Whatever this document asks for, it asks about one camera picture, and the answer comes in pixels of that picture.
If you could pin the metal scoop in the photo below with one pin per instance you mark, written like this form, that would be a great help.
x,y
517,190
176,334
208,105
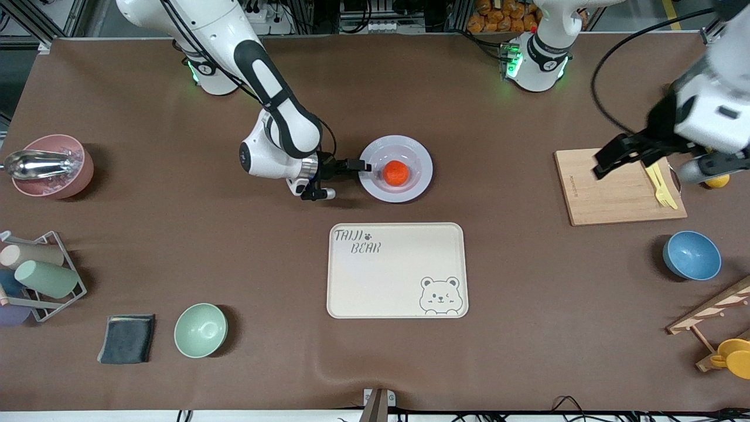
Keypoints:
x,y
32,164

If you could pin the orange fruit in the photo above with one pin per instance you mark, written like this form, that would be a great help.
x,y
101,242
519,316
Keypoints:
x,y
396,173

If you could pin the pink bowl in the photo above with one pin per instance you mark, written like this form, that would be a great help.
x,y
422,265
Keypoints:
x,y
50,187

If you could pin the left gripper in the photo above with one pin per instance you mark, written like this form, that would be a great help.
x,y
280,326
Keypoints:
x,y
661,124

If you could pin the green bowl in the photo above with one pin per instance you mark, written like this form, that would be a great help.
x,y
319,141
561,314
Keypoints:
x,y
200,331

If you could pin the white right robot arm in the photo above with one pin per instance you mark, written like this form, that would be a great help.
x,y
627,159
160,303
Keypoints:
x,y
281,117

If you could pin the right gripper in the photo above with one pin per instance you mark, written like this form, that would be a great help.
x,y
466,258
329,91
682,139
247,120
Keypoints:
x,y
326,167

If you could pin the green cup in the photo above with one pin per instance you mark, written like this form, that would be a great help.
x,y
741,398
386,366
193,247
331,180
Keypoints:
x,y
47,278

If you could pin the cream bear print tray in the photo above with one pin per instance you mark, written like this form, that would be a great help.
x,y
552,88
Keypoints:
x,y
387,281

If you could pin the grey aluminium frame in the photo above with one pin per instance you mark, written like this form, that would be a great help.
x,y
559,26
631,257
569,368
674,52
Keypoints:
x,y
41,20

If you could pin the beige cup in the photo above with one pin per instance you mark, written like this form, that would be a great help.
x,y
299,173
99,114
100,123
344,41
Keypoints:
x,y
32,255

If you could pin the blue cup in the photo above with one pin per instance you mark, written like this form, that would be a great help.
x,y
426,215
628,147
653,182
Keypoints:
x,y
9,282

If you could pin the pale blue plate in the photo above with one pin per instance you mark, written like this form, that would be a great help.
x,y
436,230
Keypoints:
x,y
419,158

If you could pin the orange bread pile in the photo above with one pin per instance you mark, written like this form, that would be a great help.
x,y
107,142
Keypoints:
x,y
498,17

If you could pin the yellow cup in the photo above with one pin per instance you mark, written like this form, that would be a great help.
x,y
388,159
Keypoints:
x,y
735,358

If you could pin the large yellow lemon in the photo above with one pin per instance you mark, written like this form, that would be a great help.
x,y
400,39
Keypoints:
x,y
717,181

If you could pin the dark grey cloth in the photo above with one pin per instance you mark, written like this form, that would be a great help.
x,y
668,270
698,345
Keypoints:
x,y
126,339

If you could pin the long white power strip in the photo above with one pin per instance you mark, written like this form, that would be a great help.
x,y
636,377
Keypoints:
x,y
381,26

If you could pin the yellow plastic fork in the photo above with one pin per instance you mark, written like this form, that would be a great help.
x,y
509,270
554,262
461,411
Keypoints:
x,y
659,187

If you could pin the blue bowl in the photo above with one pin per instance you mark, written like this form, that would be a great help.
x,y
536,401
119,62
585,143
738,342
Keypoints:
x,y
691,255

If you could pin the purple cup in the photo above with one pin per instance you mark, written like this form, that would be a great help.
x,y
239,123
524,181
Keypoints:
x,y
13,315

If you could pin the wooden dish rack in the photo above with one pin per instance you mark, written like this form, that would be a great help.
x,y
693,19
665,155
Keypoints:
x,y
712,308

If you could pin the bamboo cutting board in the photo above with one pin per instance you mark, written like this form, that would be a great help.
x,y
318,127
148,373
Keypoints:
x,y
615,199

